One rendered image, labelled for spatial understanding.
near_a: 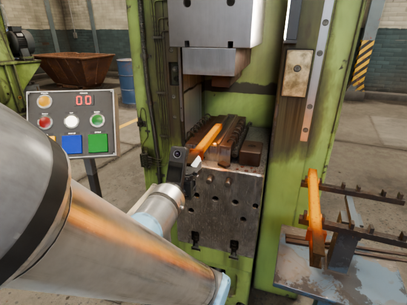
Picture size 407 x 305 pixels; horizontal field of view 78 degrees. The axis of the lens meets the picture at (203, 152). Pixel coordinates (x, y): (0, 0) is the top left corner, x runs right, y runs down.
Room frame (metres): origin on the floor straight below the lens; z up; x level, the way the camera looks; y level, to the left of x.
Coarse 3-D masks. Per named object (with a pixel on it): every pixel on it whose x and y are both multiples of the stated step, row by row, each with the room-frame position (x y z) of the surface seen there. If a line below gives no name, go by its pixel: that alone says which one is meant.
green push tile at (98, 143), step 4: (88, 136) 0.95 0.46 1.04; (92, 136) 0.95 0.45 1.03; (96, 136) 0.95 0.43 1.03; (100, 136) 0.95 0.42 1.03; (104, 136) 0.95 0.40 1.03; (88, 140) 0.94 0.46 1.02; (92, 140) 0.94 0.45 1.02; (96, 140) 0.94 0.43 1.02; (100, 140) 0.94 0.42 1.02; (104, 140) 0.95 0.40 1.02; (88, 144) 0.93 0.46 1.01; (92, 144) 0.93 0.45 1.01; (96, 144) 0.93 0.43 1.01; (100, 144) 0.94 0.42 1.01; (104, 144) 0.94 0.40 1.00; (88, 148) 0.92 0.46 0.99; (92, 148) 0.92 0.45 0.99; (96, 148) 0.93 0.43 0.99; (100, 148) 0.93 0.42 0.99; (104, 148) 0.93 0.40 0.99; (92, 152) 0.92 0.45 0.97
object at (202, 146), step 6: (216, 126) 1.01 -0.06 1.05; (210, 132) 0.95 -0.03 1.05; (216, 132) 0.96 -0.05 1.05; (204, 138) 0.88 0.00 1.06; (210, 138) 0.88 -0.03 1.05; (198, 144) 0.82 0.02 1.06; (204, 144) 0.82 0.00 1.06; (192, 150) 0.76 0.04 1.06; (198, 150) 0.76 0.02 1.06; (204, 150) 0.80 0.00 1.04; (192, 156) 0.71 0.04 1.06; (192, 162) 0.68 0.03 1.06
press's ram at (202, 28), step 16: (176, 0) 1.00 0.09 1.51; (192, 0) 0.99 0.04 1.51; (208, 0) 0.97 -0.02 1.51; (224, 0) 0.96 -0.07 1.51; (240, 0) 0.94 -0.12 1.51; (256, 0) 0.99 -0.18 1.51; (176, 16) 1.01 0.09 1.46; (192, 16) 0.99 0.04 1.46; (208, 16) 0.97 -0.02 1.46; (224, 16) 0.96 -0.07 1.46; (240, 16) 0.94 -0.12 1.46; (256, 16) 1.02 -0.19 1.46; (176, 32) 1.01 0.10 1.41; (192, 32) 0.99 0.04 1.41; (208, 32) 0.97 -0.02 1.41; (224, 32) 0.95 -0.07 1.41; (240, 32) 0.94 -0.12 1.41; (256, 32) 1.06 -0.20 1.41
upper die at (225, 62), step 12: (192, 48) 0.99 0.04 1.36; (204, 48) 0.98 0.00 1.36; (216, 48) 0.96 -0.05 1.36; (228, 48) 0.95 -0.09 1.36; (240, 48) 1.04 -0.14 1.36; (192, 60) 0.99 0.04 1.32; (204, 60) 0.98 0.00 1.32; (216, 60) 0.96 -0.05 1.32; (228, 60) 0.95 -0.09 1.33; (240, 60) 1.05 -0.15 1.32; (192, 72) 0.99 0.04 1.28; (204, 72) 0.98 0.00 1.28; (216, 72) 0.96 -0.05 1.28; (228, 72) 0.95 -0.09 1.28
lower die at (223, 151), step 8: (208, 120) 1.31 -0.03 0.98; (216, 120) 1.28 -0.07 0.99; (224, 120) 1.25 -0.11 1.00; (232, 120) 1.25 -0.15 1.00; (240, 120) 1.28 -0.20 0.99; (208, 128) 1.16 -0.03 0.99; (232, 128) 1.16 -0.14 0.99; (240, 128) 1.17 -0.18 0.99; (192, 136) 1.08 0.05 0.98; (200, 136) 1.06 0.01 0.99; (224, 136) 1.04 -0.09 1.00; (232, 136) 1.05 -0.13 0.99; (192, 144) 0.99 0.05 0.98; (224, 144) 0.97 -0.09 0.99; (232, 144) 0.97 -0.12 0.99; (208, 152) 0.97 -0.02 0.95; (216, 152) 0.96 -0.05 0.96; (224, 152) 0.95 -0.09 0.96; (216, 160) 0.96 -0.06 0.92; (224, 160) 0.95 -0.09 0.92
